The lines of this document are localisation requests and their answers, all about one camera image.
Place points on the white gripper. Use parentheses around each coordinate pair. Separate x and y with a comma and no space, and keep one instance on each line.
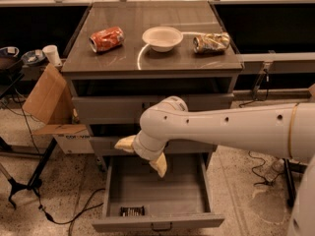
(143,148)

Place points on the dark rxbar chocolate bar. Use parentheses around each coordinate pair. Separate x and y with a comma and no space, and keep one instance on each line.
(132,211)

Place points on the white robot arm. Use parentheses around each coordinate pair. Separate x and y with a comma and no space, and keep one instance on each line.
(285,131)

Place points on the grey bottom drawer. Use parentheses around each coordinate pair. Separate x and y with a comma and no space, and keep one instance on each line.
(179,200)

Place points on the grey top drawer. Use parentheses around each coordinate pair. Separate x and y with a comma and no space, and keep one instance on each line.
(122,101)

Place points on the grey drawer cabinet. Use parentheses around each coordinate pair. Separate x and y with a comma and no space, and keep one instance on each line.
(133,59)

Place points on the brown cardboard box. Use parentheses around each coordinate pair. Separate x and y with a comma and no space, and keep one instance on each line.
(50,102)

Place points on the black tripod stand left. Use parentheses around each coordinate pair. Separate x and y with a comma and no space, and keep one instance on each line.
(34,183)

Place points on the white paper bowl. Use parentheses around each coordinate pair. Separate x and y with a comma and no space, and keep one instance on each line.
(162,39)

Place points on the crushed orange soda can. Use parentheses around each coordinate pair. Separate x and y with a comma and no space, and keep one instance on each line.
(106,39)

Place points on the crushed gold can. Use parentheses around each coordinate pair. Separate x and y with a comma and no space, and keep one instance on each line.
(211,42)

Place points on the clear plastic bottle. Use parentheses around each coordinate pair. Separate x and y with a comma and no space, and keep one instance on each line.
(274,171)

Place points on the white paper cup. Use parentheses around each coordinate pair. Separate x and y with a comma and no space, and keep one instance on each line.
(51,53)

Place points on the black stand leg right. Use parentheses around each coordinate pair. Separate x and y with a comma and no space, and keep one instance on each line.
(289,169)

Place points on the blue bowl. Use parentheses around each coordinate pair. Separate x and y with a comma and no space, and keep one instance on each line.
(34,57)

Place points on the dark bowl far left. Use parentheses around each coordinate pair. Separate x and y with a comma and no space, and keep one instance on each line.
(10,60)

